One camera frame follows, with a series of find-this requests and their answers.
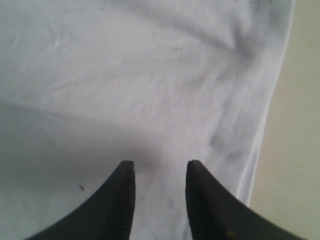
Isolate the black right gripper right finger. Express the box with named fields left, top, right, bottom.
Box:
left=185, top=160, right=295, bottom=240

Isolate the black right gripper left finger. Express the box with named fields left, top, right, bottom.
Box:
left=31, top=160, right=136, bottom=240

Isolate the white t-shirt red Chinese patch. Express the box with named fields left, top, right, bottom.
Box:
left=0, top=0, right=295, bottom=240

